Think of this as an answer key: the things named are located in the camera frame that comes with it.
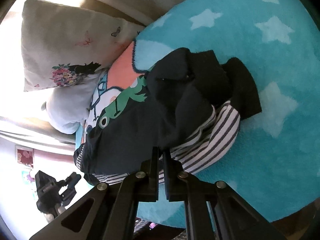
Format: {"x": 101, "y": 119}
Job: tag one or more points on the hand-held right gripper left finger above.
{"x": 154, "y": 155}

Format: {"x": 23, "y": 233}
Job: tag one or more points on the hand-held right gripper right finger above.
{"x": 167, "y": 157}

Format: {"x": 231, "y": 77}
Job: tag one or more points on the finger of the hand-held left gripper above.
{"x": 72, "y": 180}

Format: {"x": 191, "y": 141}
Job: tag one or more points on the dark navy dinosaur shirt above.
{"x": 140, "y": 125}

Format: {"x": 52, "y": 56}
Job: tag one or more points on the striped white cloth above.
{"x": 215, "y": 132}

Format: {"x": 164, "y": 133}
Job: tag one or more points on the white pillow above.
{"x": 67, "y": 107}

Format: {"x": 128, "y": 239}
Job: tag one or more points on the blue star-print blanket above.
{"x": 250, "y": 160}

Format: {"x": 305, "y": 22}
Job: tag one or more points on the black fleece garment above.
{"x": 200, "y": 80}

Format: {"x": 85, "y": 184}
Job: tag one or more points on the orange cartoon-print blanket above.
{"x": 121, "y": 65}

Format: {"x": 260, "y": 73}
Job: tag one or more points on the beige butterfly-print pillow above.
{"x": 57, "y": 42}

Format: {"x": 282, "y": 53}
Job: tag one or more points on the teal wall picture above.
{"x": 28, "y": 177}

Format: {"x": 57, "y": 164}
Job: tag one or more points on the red flower wall picture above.
{"x": 24, "y": 156}

